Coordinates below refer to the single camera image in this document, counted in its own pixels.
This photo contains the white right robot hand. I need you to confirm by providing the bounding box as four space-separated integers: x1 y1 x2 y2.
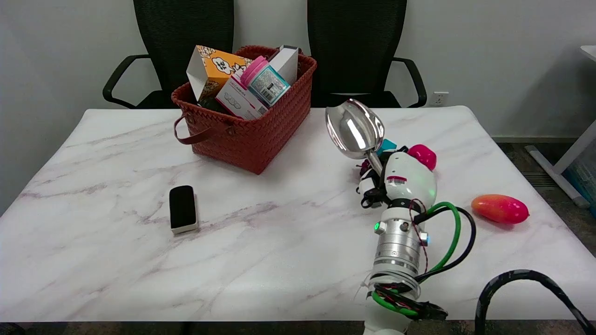
357 151 438 211

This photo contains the stainless steel scoop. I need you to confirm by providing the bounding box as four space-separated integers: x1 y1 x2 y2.
325 99 386 175

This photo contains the red woven basket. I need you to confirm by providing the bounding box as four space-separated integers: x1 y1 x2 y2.
171 45 318 175

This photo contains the magenta plastic toy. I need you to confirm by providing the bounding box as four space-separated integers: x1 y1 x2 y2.
408 144 437 171

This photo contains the red orange toy mango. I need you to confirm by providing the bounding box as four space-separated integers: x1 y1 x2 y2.
471 194 530 225

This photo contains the black mesh office chair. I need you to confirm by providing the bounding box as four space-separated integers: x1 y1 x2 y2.
307 0 427 108
102 0 235 109

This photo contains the tall white grey box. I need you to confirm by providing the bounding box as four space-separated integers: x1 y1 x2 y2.
268 45 299 86

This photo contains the teal jar with pink lid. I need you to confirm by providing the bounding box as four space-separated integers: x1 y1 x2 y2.
240 56 291 107

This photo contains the white and pink carton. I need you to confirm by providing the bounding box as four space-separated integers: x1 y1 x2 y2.
215 76 270 121

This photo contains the orange popcorn box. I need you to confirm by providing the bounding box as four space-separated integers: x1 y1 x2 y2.
186 45 253 101

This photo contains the black whiteboard eraser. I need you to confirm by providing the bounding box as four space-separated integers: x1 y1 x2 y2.
169 185 199 234

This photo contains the green cable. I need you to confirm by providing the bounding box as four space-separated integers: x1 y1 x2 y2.
372 201 462 317

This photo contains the black braided cable loop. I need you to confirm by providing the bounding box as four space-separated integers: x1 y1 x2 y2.
474 269 596 335

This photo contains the white desk frame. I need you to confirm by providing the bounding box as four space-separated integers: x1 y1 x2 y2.
525 45 596 208

